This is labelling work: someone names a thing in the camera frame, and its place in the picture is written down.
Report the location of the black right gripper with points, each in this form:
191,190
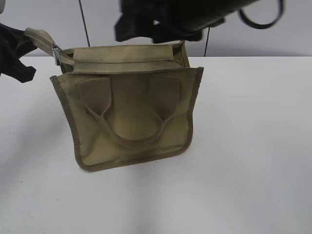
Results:
176,18

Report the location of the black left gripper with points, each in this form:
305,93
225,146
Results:
14,45

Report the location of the silver zipper pull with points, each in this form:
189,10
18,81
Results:
56,54

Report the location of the yellow canvas tote bag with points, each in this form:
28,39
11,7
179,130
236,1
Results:
125,104

